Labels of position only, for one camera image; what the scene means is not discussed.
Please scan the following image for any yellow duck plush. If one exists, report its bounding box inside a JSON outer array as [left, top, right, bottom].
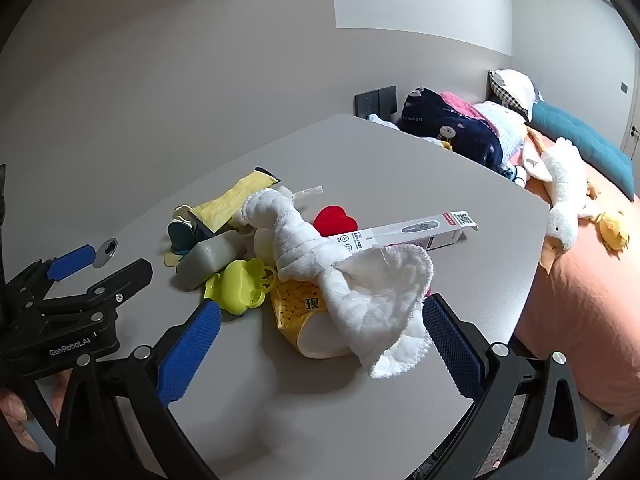
[[592, 210, 631, 261]]

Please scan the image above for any yellow snack packet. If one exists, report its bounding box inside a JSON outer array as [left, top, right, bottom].
[[191, 166, 281, 235]]

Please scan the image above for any dark wall socket panel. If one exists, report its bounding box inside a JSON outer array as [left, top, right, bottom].
[[354, 85, 398, 118]]

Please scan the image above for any plaid pillow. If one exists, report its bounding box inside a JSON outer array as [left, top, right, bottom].
[[487, 69, 541, 123]]

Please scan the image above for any yellow-green plastic toy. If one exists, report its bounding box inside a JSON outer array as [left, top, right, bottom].
[[204, 257, 278, 315]]

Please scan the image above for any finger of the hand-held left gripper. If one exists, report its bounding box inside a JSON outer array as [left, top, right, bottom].
[[42, 258, 154, 313], [9, 244, 97, 303]]

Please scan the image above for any white plastic tube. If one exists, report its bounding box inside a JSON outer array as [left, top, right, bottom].
[[287, 185, 324, 203]]

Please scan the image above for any white towel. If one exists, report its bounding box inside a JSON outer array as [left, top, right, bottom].
[[239, 189, 435, 380]]

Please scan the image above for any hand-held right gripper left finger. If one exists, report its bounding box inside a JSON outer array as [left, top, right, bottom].
[[55, 300, 223, 480]]

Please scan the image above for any pink cloth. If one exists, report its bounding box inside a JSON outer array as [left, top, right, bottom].
[[440, 91, 501, 133]]

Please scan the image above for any yellow paper cup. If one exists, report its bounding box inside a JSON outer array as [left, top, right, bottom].
[[270, 277, 361, 360]]

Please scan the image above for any metal table grommet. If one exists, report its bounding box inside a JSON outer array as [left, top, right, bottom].
[[92, 238, 119, 267]]

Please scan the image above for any white thermometer box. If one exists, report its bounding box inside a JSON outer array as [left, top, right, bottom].
[[320, 210, 478, 256]]

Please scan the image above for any navy printed blanket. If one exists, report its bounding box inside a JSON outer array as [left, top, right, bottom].
[[400, 87, 503, 168]]

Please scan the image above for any white blue checked cloth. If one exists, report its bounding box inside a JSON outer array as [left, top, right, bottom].
[[472, 101, 531, 168]]

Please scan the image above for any teal toy with cream ring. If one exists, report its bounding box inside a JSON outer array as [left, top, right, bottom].
[[166, 205, 216, 256]]

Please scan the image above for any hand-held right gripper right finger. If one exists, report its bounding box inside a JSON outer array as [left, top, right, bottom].
[[421, 292, 590, 480]]

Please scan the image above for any orange bed sheet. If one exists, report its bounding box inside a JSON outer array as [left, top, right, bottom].
[[515, 127, 640, 423]]

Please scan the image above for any grey plastic case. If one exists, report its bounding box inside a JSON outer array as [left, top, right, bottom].
[[175, 230, 246, 292]]

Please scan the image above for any red heart plush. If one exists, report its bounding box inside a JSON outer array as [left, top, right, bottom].
[[312, 205, 359, 237]]

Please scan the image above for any person's left hand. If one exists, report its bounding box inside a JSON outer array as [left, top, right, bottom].
[[0, 375, 67, 453]]

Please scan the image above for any white goose plush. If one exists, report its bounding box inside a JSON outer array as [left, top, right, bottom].
[[522, 136, 601, 277]]

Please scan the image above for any teal cushion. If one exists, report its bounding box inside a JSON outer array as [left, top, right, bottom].
[[530, 100, 636, 198]]

